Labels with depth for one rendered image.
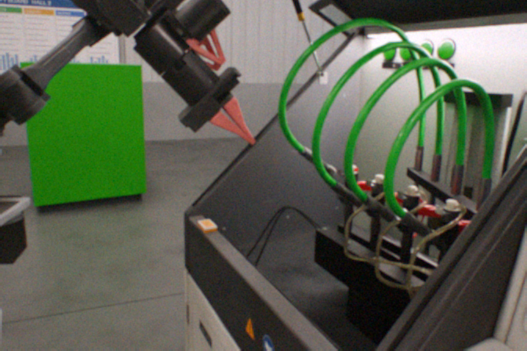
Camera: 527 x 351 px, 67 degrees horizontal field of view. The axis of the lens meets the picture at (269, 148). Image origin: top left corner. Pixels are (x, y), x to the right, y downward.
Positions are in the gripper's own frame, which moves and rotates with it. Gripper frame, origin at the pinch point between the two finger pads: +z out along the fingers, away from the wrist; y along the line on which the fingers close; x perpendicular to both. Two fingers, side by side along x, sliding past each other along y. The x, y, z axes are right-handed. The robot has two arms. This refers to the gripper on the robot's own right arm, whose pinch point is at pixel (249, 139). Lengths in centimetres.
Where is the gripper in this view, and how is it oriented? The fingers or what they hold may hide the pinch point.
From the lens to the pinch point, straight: 58.1
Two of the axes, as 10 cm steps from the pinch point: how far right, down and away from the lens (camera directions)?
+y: 7.2, -7.0, 0.5
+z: 6.5, 6.9, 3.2
